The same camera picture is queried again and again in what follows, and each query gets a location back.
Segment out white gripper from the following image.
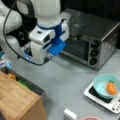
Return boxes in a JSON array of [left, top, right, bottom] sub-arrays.
[[29, 20, 69, 60]]

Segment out pink pan with white handle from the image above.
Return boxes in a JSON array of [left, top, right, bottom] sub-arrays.
[[64, 109, 101, 120]]

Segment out silver toaster oven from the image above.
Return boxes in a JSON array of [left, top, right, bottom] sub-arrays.
[[61, 8, 120, 70]]

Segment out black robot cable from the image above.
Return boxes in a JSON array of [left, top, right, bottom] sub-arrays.
[[2, 0, 46, 67]]

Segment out wooden cutting board box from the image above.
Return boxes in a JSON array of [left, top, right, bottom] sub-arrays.
[[0, 71, 47, 120]]

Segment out green and yellow toys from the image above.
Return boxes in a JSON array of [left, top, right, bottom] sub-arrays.
[[7, 73, 29, 89]]

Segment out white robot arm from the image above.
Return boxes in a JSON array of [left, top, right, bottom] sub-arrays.
[[0, 0, 69, 65]]

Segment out teal bowl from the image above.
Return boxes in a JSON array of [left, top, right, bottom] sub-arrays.
[[93, 74, 120, 99]]

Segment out orange toy carrot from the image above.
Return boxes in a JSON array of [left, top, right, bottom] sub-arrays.
[[106, 82, 117, 95]]

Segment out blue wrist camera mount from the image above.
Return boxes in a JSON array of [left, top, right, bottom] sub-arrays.
[[48, 38, 65, 56]]

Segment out grey metal bin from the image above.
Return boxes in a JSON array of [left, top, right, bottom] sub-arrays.
[[16, 77, 47, 104]]

